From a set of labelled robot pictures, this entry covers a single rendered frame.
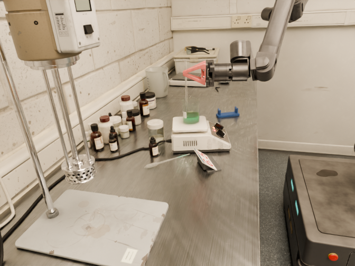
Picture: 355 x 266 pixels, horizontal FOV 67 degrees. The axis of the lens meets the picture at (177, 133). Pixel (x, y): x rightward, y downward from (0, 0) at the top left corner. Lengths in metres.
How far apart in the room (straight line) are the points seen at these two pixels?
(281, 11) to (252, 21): 1.24
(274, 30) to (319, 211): 0.81
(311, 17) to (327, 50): 0.28
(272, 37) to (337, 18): 1.38
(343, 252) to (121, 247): 0.91
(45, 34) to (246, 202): 0.57
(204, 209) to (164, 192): 0.13
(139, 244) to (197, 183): 0.26
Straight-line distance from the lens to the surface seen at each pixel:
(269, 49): 0.88
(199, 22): 2.22
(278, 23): 0.93
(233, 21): 2.18
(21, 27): 0.48
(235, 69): 0.86
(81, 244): 0.65
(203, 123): 0.92
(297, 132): 2.50
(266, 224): 1.77
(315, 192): 1.47
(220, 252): 0.60
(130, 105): 1.19
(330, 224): 1.32
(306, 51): 2.30
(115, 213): 0.69
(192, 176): 0.80
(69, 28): 0.45
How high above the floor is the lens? 1.21
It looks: 26 degrees down
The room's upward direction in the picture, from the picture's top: 3 degrees counter-clockwise
